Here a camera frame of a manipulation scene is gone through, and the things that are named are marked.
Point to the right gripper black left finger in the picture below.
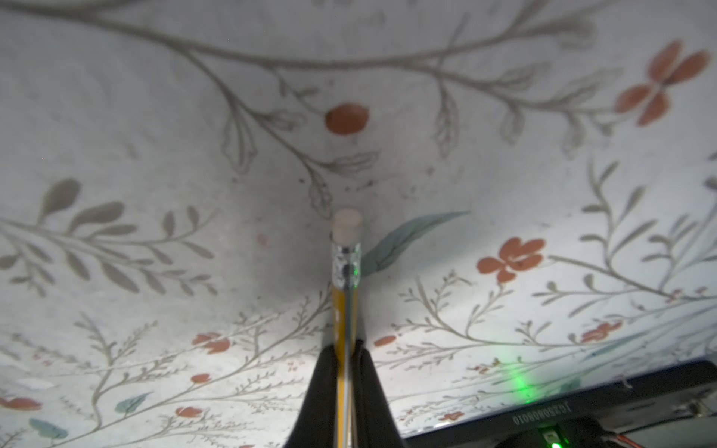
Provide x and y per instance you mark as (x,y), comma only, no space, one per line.
(315,424)

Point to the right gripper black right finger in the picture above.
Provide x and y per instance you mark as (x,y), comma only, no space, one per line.
(375,425)

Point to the gold pencil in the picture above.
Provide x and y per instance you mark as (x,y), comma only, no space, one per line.
(345,236)

